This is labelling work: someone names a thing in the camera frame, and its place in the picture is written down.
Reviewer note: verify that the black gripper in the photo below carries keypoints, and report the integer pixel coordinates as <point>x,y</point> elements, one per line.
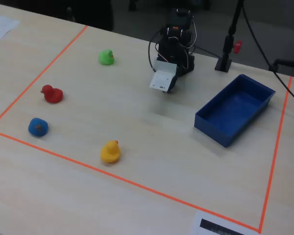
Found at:
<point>174,84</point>

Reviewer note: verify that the yellow rubber duck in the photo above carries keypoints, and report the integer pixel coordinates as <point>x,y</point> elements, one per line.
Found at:
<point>110,151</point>

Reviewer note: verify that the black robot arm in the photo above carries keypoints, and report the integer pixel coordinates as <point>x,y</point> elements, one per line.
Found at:
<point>180,19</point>

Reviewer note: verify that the blue plastic box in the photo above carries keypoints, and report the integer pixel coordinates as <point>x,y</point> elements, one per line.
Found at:
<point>210,127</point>

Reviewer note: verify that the green rubber duck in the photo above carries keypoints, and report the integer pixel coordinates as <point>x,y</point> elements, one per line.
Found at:
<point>105,58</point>

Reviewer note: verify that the red rubber duck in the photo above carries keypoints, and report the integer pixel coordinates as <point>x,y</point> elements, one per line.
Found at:
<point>52,94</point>

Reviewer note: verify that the blue rubber duck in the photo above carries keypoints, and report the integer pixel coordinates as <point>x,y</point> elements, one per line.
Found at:
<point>38,127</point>

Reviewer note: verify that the red clamp knob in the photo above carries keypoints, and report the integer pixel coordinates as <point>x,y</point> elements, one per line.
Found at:
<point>237,47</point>

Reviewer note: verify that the orange tape strip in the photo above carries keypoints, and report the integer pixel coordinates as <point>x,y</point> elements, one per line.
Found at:
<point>275,147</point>
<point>127,180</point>
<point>39,74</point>

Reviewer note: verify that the black tube bar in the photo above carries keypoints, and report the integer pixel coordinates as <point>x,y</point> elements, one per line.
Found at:
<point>284,62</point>

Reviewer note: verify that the white barcode label paper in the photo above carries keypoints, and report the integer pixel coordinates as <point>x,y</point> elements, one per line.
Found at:
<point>210,225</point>

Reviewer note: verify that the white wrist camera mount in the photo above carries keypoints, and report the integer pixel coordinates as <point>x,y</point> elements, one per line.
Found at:
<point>163,78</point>

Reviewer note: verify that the black camera stand pole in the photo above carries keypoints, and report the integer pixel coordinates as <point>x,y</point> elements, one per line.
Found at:
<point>226,49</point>

